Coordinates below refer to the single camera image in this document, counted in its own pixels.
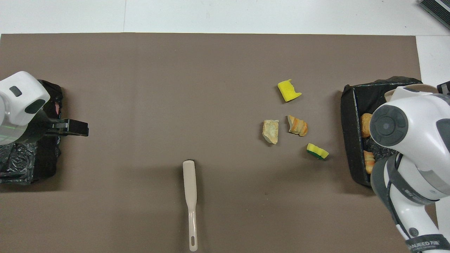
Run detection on yellow and green sponge piece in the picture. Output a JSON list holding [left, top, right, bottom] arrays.
[[307, 143, 330, 161]]

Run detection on beige plastic dustpan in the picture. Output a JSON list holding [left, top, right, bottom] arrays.
[[384, 84, 439, 102]]

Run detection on beige bread chunk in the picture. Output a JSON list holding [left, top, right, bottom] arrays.
[[262, 119, 279, 145]]

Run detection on cream pastry piece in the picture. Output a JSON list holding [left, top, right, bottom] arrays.
[[363, 150, 376, 174]]

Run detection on black ribbed device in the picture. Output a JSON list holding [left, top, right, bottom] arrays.
[[418, 0, 450, 30]]

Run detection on brown table mat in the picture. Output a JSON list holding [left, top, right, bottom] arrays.
[[0, 33, 440, 253]]

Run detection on notched yellow sponge piece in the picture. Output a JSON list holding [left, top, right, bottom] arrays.
[[277, 79, 302, 103]]

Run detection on brown bread roll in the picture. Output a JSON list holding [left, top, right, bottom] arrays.
[[360, 113, 374, 138]]

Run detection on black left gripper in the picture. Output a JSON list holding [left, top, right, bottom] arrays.
[[26, 112, 88, 141]]

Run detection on striped orange croissant piece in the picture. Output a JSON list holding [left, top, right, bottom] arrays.
[[287, 115, 309, 137]]

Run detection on beige brush with black bristles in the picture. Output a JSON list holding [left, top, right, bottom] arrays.
[[182, 160, 198, 252]]

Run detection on bin lined with black bag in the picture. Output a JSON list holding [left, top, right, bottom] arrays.
[[0, 80, 64, 185], [340, 77, 422, 187]]

